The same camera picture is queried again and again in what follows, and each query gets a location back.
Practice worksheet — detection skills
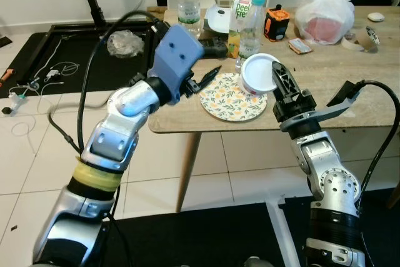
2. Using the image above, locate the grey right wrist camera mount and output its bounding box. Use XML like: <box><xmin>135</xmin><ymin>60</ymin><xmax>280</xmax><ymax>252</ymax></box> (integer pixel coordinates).
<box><xmin>279</xmin><ymin>81</ymin><xmax>364</xmax><ymax>135</ymax></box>

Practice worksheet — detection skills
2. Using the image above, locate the orange handled tool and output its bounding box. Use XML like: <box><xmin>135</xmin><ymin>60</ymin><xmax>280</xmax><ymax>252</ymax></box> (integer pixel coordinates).
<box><xmin>0</xmin><ymin>67</ymin><xmax>18</xmax><ymax>84</ymax></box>

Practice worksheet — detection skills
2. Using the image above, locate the white plastic bag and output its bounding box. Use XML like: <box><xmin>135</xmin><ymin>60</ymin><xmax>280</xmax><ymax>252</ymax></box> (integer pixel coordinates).
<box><xmin>284</xmin><ymin>0</ymin><xmax>388</xmax><ymax>46</ymax></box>

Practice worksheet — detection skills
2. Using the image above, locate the wooden table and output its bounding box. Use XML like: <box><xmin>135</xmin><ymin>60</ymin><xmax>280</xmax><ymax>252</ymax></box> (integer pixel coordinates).
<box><xmin>147</xmin><ymin>6</ymin><xmax>400</xmax><ymax>214</ymax></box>

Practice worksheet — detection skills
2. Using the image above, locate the white round dish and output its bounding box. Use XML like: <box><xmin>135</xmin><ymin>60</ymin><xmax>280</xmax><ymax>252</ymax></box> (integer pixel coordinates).
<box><xmin>205</xmin><ymin>3</ymin><xmax>233</xmax><ymax>35</ymax></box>

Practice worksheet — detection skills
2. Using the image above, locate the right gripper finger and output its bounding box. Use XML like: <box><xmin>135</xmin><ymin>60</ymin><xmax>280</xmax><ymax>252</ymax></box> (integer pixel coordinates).
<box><xmin>271</xmin><ymin>63</ymin><xmax>301</xmax><ymax>103</ymax></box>

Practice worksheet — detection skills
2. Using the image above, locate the orange black tape measure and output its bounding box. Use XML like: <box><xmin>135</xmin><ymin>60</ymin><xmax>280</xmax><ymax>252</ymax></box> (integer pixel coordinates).
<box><xmin>264</xmin><ymin>6</ymin><xmax>291</xmax><ymax>43</ymax></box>

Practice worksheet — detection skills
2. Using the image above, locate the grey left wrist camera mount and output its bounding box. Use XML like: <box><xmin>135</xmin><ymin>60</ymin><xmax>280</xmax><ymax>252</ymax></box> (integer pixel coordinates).
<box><xmin>152</xmin><ymin>24</ymin><xmax>204</xmax><ymax>100</ymax></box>

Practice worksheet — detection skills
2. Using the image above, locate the white floor cable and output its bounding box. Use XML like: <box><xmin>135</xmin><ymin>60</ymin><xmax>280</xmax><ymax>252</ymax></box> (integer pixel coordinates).
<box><xmin>25</xmin><ymin>59</ymin><xmax>81</xmax><ymax>86</ymax></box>

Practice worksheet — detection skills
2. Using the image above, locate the black handheld controller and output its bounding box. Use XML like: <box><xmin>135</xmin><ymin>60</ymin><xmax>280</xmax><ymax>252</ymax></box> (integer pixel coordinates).
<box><xmin>199</xmin><ymin>37</ymin><xmax>236</xmax><ymax>61</ymax></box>

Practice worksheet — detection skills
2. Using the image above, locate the teal capped water bottle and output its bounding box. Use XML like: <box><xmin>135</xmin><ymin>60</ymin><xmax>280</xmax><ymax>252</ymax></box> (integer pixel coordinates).
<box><xmin>237</xmin><ymin>0</ymin><xmax>264</xmax><ymax>63</ymax></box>

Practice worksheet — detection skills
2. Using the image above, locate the crumpled clear plastic bag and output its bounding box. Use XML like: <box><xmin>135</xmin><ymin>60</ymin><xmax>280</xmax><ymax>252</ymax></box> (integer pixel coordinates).
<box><xmin>107</xmin><ymin>29</ymin><xmax>146</xmax><ymax>59</ymax></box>

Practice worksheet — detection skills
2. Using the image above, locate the white paper cup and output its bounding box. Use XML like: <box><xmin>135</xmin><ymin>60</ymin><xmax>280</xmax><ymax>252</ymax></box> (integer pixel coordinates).
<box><xmin>241</xmin><ymin>53</ymin><xmax>283</xmax><ymax>99</ymax></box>

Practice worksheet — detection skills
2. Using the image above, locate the tall clear plastic bottle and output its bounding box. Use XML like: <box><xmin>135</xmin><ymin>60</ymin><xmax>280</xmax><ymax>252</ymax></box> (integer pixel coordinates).
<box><xmin>176</xmin><ymin>0</ymin><xmax>204</xmax><ymax>35</ymax></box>

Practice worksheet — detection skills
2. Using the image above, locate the orange juice carton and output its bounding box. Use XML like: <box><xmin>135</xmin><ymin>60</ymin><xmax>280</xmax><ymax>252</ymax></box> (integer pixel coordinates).
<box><xmin>227</xmin><ymin>0</ymin><xmax>254</xmax><ymax>59</ymax></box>

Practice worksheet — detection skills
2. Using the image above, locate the small orange snack packet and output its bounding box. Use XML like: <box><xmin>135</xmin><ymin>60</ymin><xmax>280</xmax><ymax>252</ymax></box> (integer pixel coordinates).
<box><xmin>288</xmin><ymin>38</ymin><xmax>314</xmax><ymax>54</ymax></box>

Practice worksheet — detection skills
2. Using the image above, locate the black foam floor mat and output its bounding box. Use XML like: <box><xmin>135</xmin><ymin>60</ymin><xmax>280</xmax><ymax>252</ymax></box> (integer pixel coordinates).
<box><xmin>278</xmin><ymin>189</ymin><xmax>400</xmax><ymax>267</ymax></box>
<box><xmin>94</xmin><ymin>199</ymin><xmax>280</xmax><ymax>267</ymax></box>
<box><xmin>0</xmin><ymin>22</ymin><xmax>158</xmax><ymax>100</ymax></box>

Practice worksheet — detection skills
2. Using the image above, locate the masking tape roll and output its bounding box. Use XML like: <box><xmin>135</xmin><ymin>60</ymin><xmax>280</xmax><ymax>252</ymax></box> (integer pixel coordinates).
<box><xmin>342</xmin><ymin>26</ymin><xmax>381</xmax><ymax>53</ymax></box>

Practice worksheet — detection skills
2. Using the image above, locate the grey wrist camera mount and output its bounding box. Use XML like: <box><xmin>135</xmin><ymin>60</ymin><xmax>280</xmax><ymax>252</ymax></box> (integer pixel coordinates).
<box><xmin>279</xmin><ymin>81</ymin><xmax>364</xmax><ymax>135</ymax></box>
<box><xmin>152</xmin><ymin>24</ymin><xmax>204</xmax><ymax>100</ymax></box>

